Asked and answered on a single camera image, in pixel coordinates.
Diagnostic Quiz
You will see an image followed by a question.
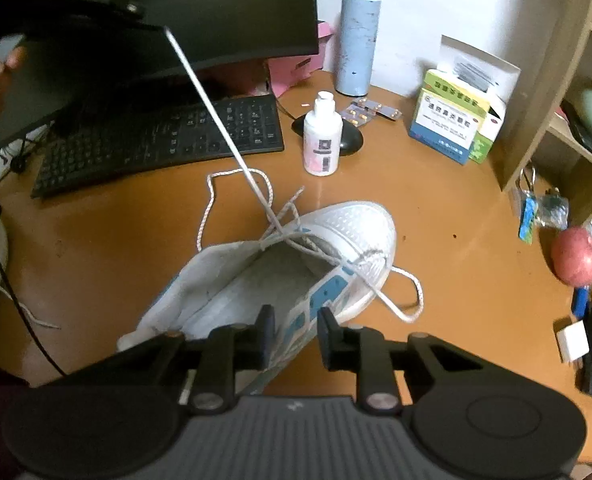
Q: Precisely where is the black computer mouse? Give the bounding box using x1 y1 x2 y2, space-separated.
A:
291 112 365 156

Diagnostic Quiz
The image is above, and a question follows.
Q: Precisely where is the white charger cube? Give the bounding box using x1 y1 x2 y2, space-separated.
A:
556 320 590 363

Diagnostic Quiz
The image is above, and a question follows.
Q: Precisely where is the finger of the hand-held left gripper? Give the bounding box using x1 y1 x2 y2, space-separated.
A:
26 16 169 36

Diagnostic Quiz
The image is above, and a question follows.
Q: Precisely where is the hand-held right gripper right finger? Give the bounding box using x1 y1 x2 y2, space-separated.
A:
317 306 478 415

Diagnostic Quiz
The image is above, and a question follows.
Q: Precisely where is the black keyboard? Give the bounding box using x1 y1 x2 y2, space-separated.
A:
30 94 285 200

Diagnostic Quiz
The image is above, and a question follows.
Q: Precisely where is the pink box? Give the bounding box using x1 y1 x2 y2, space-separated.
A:
266 20 337 98

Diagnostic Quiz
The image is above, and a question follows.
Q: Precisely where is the black tray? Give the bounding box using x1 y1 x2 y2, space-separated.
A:
561 100 592 168

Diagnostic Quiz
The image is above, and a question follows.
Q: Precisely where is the red apple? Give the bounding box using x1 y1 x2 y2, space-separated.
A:
550 226 592 288

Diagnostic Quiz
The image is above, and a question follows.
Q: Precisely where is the black cable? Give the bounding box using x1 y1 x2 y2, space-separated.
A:
0 175 69 377

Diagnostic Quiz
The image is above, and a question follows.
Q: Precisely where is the green white medicine box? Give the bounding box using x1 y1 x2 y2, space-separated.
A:
468 95 508 163

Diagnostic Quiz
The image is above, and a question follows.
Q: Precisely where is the white lotion bottle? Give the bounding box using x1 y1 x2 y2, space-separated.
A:
303 91 343 177

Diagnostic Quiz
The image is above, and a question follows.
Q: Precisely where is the light blue thermos bottle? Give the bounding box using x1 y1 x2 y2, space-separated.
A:
335 0 379 97

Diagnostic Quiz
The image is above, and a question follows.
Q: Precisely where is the blue white medicine box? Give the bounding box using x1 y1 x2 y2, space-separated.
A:
408 69 492 166

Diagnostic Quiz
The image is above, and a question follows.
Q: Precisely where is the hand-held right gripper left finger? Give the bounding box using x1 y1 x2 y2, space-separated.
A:
90 304 277 415

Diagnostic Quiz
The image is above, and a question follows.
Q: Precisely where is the blue plastic tube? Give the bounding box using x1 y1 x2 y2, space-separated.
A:
571 287 589 326

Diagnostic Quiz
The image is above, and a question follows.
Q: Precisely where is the black computer monitor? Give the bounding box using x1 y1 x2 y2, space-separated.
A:
0 0 321 153

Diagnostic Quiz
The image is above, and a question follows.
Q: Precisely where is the white shoelace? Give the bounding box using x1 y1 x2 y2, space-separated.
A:
0 280 61 331
165 26 424 324

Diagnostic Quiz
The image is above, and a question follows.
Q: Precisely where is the wooden desk shelf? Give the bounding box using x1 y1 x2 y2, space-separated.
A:
491 0 592 226

